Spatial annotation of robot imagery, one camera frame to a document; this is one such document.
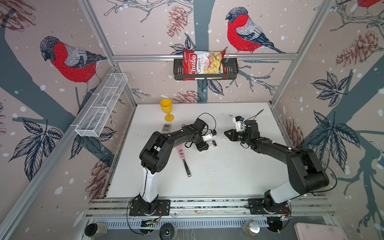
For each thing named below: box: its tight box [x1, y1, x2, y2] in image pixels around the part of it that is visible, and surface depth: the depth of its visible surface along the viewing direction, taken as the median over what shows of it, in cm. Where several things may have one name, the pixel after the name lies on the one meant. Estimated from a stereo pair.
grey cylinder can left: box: [84, 222, 108, 238], surface depth 62 cm
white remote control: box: [206, 139, 217, 149], surface depth 98 cm
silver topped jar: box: [241, 219, 261, 238], surface depth 61 cm
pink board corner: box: [294, 222, 350, 240], surface depth 67 cm
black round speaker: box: [159, 223, 176, 240], surface depth 60 cm
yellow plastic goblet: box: [160, 98, 175, 122], surface depth 106 cm
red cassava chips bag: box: [182, 49, 228, 81], surface depth 89 cm
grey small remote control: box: [161, 123, 172, 134], surface depth 107 cm
